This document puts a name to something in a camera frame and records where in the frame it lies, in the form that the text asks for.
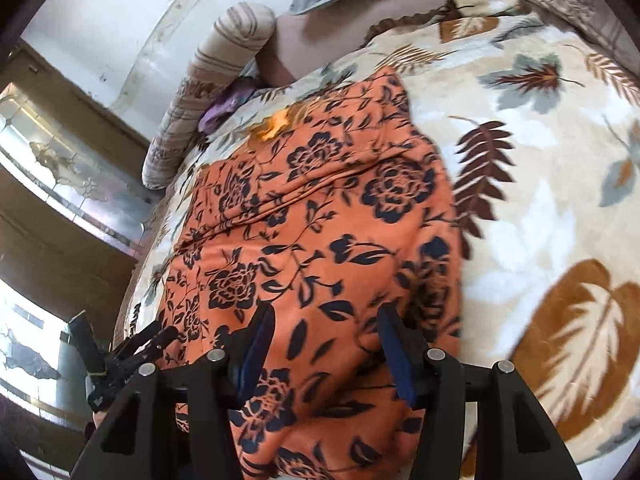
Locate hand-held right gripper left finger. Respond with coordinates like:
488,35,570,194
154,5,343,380
70,301,277,480

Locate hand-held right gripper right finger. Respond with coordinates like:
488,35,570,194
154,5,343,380
376,305,583,480

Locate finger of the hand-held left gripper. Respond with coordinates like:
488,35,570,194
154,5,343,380
111,342,168,367
120,326,181,356

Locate orange floral garment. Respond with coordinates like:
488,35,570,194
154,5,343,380
157,65,466,480

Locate wooden glass-panel door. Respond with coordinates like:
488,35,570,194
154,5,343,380
0,42,156,480

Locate leaf print blanket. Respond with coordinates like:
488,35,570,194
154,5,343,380
112,0,640,480

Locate purple cloth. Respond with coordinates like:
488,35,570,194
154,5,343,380
199,82,256,133

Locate striped bolster pillow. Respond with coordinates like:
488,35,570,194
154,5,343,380
142,2,277,191

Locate pink bed sheet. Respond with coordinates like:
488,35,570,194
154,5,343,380
260,0,516,86

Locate patterned brown pillow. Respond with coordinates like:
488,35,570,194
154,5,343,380
515,0,640,76

